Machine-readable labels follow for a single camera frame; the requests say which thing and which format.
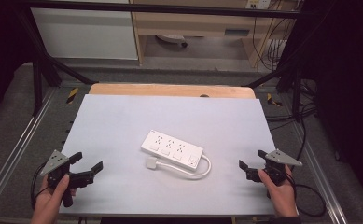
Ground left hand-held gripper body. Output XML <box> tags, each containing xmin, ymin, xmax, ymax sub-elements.
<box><xmin>39</xmin><ymin>149</ymin><xmax>95</xmax><ymax>208</ymax></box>

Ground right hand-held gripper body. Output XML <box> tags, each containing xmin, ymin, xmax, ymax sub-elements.
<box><xmin>245</xmin><ymin>148</ymin><xmax>303</xmax><ymax>200</ymax></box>

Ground person's right hand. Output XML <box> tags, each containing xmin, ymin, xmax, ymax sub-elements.
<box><xmin>257</xmin><ymin>164</ymin><xmax>299</xmax><ymax>218</ymax></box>

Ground person's left hand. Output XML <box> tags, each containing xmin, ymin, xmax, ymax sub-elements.
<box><xmin>30</xmin><ymin>174</ymin><xmax>77</xmax><ymax>224</ymax></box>

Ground white plug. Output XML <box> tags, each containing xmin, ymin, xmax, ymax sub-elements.
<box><xmin>145</xmin><ymin>156</ymin><xmax>159</xmax><ymax>171</ymax></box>

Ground yellow black striped tape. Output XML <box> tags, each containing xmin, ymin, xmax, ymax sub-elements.
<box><xmin>65</xmin><ymin>87</ymin><xmax>79</xmax><ymax>105</ymax></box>
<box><xmin>266</xmin><ymin>92</ymin><xmax>284</xmax><ymax>107</ymax></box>

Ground white power strip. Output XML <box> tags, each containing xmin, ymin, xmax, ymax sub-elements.
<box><xmin>140</xmin><ymin>129</ymin><xmax>204</xmax><ymax>172</ymax></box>

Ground white table mat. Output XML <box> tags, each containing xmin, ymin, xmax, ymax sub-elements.
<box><xmin>58</xmin><ymin>94</ymin><xmax>277</xmax><ymax>217</ymax></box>

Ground black curtain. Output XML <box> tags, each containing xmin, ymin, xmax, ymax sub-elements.
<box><xmin>278</xmin><ymin>0</ymin><xmax>363</xmax><ymax>213</ymax></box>
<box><xmin>0</xmin><ymin>0</ymin><xmax>35</xmax><ymax>125</ymax></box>

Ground wooden table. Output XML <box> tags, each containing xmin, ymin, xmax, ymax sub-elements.
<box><xmin>88</xmin><ymin>82</ymin><xmax>257</xmax><ymax>100</ymax></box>

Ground white cabinet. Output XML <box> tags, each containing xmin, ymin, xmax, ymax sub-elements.
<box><xmin>30</xmin><ymin>7</ymin><xmax>139</xmax><ymax>61</ymax></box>

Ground chair caster base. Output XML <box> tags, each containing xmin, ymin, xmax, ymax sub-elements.
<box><xmin>155</xmin><ymin>34</ymin><xmax>188</xmax><ymax>49</ymax></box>

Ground wooden desk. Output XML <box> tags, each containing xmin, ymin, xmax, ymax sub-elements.
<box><xmin>129</xmin><ymin>0</ymin><xmax>299</xmax><ymax>69</ymax></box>

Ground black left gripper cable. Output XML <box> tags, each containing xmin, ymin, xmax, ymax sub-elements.
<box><xmin>29</xmin><ymin>162</ymin><xmax>50</xmax><ymax>210</ymax></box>

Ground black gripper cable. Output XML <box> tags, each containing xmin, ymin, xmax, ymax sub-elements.
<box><xmin>29</xmin><ymin>162</ymin><xmax>50</xmax><ymax>210</ymax></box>
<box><xmin>286</xmin><ymin>172</ymin><xmax>327</xmax><ymax>218</ymax></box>

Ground aluminium rail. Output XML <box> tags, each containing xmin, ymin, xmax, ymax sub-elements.
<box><xmin>281</xmin><ymin>92</ymin><xmax>348</xmax><ymax>224</ymax></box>
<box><xmin>0</xmin><ymin>87</ymin><xmax>61</xmax><ymax>213</ymax></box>

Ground white power strip cable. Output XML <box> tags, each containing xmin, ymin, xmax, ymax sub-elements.
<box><xmin>155</xmin><ymin>154</ymin><xmax>213</xmax><ymax>181</ymax></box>

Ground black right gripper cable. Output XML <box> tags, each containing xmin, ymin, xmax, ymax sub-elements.
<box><xmin>286</xmin><ymin>172</ymin><xmax>327</xmax><ymax>218</ymax></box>

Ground black floor cables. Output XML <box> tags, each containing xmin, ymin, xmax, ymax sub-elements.
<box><xmin>264</xmin><ymin>78</ymin><xmax>320</xmax><ymax>162</ymax></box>

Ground black hanging cables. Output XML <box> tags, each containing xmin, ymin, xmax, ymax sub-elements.
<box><xmin>252</xmin><ymin>0</ymin><xmax>299</xmax><ymax>72</ymax></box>

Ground wall socket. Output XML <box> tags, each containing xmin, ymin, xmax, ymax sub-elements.
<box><xmin>244</xmin><ymin>0</ymin><xmax>272</xmax><ymax>10</ymax></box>

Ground black metal frame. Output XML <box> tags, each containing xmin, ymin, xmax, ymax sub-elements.
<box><xmin>15</xmin><ymin>0</ymin><xmax>304</xmax><ymax>118</ymax></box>

